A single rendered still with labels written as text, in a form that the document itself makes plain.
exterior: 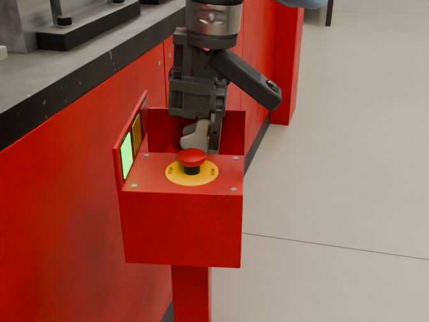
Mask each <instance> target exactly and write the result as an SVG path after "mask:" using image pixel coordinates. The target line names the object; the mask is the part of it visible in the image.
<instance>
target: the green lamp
mask: <svg viewBox="0 0 429 322"><path fill-rule="evenodd" d="M121 154H122V161H123V172H124V179H125V178H126V175H127V174H128V171H129V169H130V167H131V164H132V162H133V160H132V147H131V140H130V133H128V135H127V137H126V139H125V141H124V143H123V145H122V147H121Z"/></svg>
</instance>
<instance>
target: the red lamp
mask: <svg viewBox="0 0 429 322"><path fill-rule="evenodd" d="M141 113H142V128H143V136H144V135H145V133H146V130H147V128H148V126H149V108H148V99H147V98H146V101H145V102H144V104H143V106H142V108H141Z"/></svg>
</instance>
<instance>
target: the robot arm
mask: <svg viewBox="0 0 429 322"><path fill-rule="evenodd" d="M270 1H275V2H278V3H282V4H284V5H285V6H288V7H291V8H307V9H311V10H314V9H318V8H321V7H323V6H324V5H325V4H326V3H327V0H270ZM242 8H243V0H186V10H185V21H184V26H185V27H186V28H181V27H177V28H176V31H175V32H174V33H173V42H172V44H174V62H173V67H172V68H171V69H170V71H169V104H168V115H173V116H181V118H185V119H195V117H196V116H197V117H198V121H197V122H196V123H194V124H192V125H188V126H186V127H184V129H183V136H184V137H182V138H181V139H180V146H181V147H182V148H183V149H184V150H185V149H187V148H197V149H200V150H202V151H204V152H205V153H206V154H208V155H218V153H219V147H220V136H221V129H222V118H223V116H225V111H226V105H227V94H228V88H229V84H230V82H232V83H233V84H235V85H236V86H237V87H239V88H240V89H242V90H243V91H244V92H245V93H247V94H248V95H250V96H251V97H252V98H253V99H254V100H256V101H257V102H258V103H259V104H261V105H263V106H264V107H265V108H266V109H268V110H269V111H274V110H275V109H276V108H277V107H278V106H279V105H280V103H281V102H282V91H281V89H280V88H279V87H278V86H277V84H276V83H275V82H273V81H271V80H269V79H268V78H267V77H265V76H264V75H262V74H261V73H260V72H259V71H258V70H256V69H255V68H254V67H253V66H251V65H250V64H248V63H247V62H246V61H245V60H244V59H242V58H241V57H239V56H238V55H237V54H236V53H234V52H233V51H232V50H230V49H229V48H232V47H235V46H236V45H237V33H238V32H239V31H240V25H241V14H242ZM204 48H206V49H209V50H204ZM172 70H173V71H172ZM171 71H172V73H171ZM210 115H211V120H210Z"/></svg>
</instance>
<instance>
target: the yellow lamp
mask: <svg viewBox="0 0 429 322"><path fill-rule="evenodd" d="M132 134H133V147H134V154H135V155H136V153H137V151H138V149H139V146H140V144H141V142H142V138H141V129H140V114H138V116H137V118H136V120H135V122H134V124H133V126H132Z"/></svg>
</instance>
